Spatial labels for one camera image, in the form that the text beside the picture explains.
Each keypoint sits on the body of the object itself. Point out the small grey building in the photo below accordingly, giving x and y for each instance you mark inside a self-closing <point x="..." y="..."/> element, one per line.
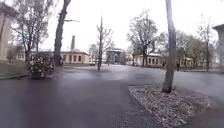
<point x="115" y="56"/>

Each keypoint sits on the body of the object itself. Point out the small bare tree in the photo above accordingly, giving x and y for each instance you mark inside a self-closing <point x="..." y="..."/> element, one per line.
<point x="101" y="43"/>

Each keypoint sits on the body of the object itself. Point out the long yellow low building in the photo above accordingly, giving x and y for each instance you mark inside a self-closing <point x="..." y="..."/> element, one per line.
<point x="71" y="56"/>

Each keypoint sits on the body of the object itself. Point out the wide bare tree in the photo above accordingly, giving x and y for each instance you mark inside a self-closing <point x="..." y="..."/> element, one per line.
<point x="143" y="36"/>

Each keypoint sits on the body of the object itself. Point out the yellow building with pale roof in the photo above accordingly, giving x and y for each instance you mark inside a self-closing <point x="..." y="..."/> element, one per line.
<point x="156" y="59"/>

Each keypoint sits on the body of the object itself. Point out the tall chimney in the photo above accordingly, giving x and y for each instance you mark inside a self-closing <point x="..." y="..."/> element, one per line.
<point x="72" y="42"/>

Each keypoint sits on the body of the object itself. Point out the wet grey asphalt road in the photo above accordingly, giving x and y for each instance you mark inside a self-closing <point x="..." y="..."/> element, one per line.
<point x="73" y="100"/>

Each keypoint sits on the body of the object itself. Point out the slim tree trunk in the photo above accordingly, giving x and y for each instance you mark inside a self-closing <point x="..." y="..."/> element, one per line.
<point x="170" y="50"/>

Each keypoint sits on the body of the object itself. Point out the thick dark tree trunk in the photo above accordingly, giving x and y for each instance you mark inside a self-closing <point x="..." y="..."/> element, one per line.
<point x="60" y="33"/>

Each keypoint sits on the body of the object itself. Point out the gravel bed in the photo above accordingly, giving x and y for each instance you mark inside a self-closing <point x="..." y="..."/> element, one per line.
<point x="163" y="105"/>

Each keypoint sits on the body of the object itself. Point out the grass strip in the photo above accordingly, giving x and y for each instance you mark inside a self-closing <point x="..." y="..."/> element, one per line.
<point x="11" y="69"/>

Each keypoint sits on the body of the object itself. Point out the yellow building corner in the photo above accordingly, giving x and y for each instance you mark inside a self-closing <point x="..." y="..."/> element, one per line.
<point x="5" y="33"/>

